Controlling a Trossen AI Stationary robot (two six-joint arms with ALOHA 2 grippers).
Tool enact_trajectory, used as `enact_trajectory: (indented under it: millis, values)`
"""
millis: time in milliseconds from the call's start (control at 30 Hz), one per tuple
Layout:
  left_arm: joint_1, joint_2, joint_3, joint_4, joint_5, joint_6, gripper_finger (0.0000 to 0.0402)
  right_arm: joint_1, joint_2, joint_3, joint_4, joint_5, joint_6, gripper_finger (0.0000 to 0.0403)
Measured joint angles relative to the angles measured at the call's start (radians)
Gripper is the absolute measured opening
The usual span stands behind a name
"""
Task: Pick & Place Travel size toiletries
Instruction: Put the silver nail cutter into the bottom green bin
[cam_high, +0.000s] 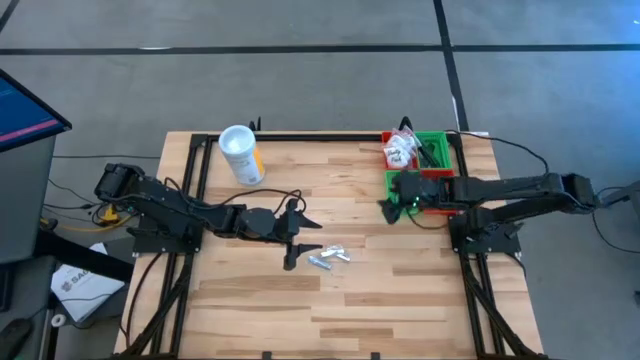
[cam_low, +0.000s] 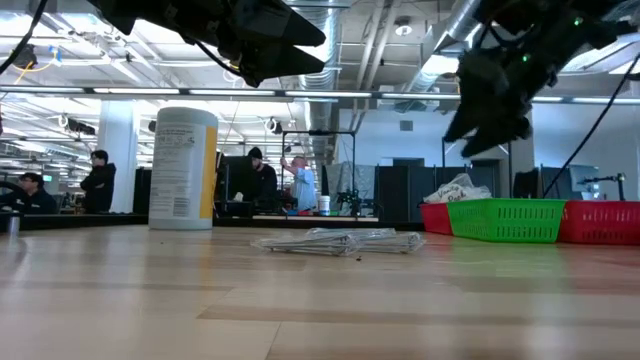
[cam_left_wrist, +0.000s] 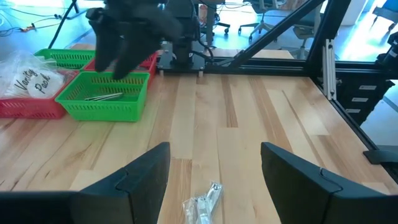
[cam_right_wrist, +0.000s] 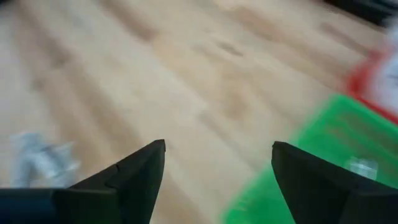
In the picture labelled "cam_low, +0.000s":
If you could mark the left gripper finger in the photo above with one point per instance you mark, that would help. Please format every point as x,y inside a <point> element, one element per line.
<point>275,62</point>
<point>280,30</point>

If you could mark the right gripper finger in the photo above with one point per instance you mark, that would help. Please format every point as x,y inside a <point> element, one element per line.
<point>472,120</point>
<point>505,132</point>

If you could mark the clear vanity pack bag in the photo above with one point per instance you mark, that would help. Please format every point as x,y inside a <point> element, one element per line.
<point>452,192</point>

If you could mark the small black robot arm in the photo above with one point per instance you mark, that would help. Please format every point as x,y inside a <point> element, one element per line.
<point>350,200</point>

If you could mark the long LED light bar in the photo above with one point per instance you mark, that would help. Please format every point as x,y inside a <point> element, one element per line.
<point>150,91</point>

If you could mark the green plastic mesh basket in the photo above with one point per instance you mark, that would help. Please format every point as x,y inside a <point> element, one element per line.
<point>505,220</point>

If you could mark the grey desk monitor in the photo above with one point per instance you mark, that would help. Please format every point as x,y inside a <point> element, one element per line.
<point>582,175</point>

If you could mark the black partition panels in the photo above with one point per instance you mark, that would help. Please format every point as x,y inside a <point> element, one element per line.
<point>405,195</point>

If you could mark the red plastic mesh basket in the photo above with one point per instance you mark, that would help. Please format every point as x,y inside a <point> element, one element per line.
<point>600,222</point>
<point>434,217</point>

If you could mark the black desk monitor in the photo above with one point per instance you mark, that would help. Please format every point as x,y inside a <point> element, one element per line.
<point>235,172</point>

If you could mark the white wipes canister orange label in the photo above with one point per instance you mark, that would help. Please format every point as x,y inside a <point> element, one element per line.
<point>180,170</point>

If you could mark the white round pillar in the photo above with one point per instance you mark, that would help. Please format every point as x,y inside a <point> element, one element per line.
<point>120,150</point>

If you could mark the white bucket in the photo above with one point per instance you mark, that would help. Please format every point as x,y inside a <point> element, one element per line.
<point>324,206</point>

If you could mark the black room partition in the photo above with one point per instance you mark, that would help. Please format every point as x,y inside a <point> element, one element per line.
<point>142,190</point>

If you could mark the standing person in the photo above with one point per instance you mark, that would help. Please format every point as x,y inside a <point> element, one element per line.
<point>98,185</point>

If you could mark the seated person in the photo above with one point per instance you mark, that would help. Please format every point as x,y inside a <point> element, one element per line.
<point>35,200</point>

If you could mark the silver ventilation duct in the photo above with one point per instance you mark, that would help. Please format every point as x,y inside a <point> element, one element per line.
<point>320,80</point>

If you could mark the thin black frame stand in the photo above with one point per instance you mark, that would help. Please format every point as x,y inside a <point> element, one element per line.
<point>320,132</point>

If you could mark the black aluminium table frame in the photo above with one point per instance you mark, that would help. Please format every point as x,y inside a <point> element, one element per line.
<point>75,220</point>

